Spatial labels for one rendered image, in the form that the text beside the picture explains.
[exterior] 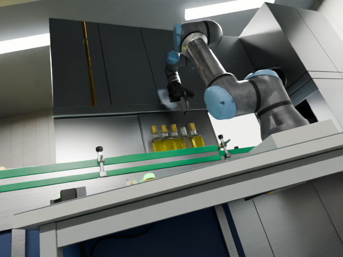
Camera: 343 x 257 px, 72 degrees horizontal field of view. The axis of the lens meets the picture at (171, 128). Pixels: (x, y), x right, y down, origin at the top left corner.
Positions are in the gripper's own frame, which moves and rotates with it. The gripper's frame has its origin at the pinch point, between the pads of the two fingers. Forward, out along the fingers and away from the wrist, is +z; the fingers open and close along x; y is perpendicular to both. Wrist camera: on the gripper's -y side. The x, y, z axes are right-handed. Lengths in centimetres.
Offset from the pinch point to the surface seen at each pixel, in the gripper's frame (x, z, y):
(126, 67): -15, -46, 26
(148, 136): -11.9, 8.9, 23.1
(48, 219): 43, 54, 71
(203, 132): -12.6, 9.5, -14.6
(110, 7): -71, -186, 12
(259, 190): 56, 60, 18
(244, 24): -75, -186, -182
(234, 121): -13.3, 3.1, -41.8
